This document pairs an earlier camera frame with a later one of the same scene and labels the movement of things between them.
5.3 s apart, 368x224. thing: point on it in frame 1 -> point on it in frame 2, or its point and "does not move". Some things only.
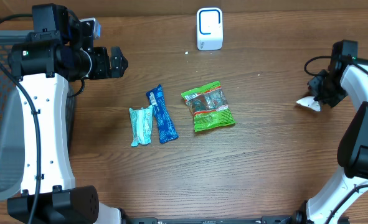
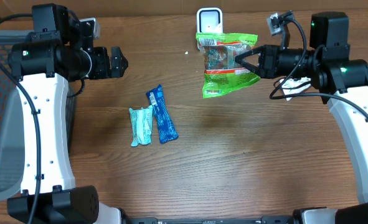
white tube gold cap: x=309 y=101 -> x=292 y=87
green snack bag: x=209 y=107 -> x=221 y=72
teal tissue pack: x=142 y=122 does not move
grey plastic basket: x=4 y=145 does not move
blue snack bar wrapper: x=166 y=130 does not move
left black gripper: x=104 y=70 does not move
